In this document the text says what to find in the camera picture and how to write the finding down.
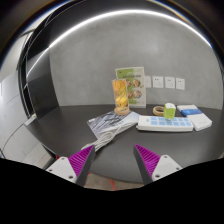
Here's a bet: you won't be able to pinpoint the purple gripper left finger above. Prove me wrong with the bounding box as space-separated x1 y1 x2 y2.
47 145 95 187

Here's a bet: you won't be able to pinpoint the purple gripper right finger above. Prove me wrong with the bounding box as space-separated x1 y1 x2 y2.
133 144 182 185

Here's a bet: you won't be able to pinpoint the green white charger plug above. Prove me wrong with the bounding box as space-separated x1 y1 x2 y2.
163 103 176 120

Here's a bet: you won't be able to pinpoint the grey striped magazine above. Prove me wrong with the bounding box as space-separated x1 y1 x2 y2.
87 111 139 139

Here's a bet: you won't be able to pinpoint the beige tape roll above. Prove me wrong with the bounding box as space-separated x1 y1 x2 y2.
153 106 164 116

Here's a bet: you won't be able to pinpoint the white flat box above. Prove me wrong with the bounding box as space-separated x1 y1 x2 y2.
188 113 212 131

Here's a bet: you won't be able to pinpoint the blue white box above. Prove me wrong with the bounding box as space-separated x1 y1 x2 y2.
177 105 202 117

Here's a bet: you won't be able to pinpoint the glass vase yellow flowers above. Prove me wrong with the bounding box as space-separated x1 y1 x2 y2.
112 79 129 115

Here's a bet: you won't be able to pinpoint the green standing brochure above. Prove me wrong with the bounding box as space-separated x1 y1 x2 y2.
115 67 146 108

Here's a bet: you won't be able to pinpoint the white power strip cable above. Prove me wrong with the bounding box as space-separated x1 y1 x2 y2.
80 121 139 153

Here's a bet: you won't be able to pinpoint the white wall socket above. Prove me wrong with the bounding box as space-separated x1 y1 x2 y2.
176 78 185 90
165 77 175 89
152 76 164 88
145 76 152 88

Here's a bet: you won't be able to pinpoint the black wall panel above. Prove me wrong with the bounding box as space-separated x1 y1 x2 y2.
19 28 60 120

